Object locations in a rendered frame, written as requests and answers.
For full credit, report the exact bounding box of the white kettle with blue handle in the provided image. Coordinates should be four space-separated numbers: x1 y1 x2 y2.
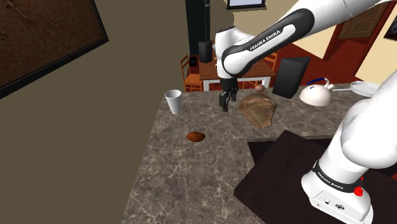
298 78 335 108

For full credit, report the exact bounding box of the large brown wall picture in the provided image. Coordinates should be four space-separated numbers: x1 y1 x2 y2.
0 0 109 101

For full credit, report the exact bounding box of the small brown bowl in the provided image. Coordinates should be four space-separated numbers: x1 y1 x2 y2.
186 131 207 143

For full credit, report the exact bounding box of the black framed window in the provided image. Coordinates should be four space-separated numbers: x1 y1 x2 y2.
226 0 267 10

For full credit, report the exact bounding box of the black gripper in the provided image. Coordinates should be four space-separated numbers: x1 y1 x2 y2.
218 77 239 113

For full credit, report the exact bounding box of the white frying pan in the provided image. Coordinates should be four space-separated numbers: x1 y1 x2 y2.
333 80 381 97

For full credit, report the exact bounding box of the wooden dining table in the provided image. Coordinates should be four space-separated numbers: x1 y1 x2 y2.
198 40 278 92

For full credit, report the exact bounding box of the red brown door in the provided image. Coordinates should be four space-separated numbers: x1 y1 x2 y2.
322 0 397 62

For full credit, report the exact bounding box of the brown bread loaf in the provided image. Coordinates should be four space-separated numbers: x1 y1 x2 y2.
237 92 278 130

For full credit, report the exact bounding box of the black box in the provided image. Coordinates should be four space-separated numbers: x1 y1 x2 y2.
272 57 312 99

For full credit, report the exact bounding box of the white cup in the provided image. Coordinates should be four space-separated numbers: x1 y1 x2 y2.
164 89 183 115

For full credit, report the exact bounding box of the orange wooden chair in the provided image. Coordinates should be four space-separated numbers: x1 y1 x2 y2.
264 52 279 72
180 55 204 93

